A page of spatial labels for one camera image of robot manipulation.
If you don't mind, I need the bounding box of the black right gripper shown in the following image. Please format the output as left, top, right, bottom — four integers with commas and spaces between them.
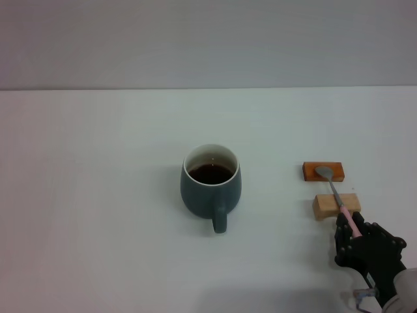
334, 211, 409, 308

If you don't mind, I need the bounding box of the pink handled metal spoon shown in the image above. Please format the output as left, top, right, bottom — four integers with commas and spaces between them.
314, 165, 363, 238

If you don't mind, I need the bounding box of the grey ceramic mug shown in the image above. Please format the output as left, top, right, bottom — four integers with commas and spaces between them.
180, 143, 243, 235

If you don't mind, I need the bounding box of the light wooden spoon rest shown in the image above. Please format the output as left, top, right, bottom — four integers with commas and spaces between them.
312, 192, 362, 222

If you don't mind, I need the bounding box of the orange wooden block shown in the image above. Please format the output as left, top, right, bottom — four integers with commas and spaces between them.
302, 161, 345, 183

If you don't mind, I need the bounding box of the dark coffee liquid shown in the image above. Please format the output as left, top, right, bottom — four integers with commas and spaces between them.
188, 164, 234, 186

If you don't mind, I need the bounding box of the cable with clear plug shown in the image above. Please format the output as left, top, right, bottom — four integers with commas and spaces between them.
351, 286, 381, 310

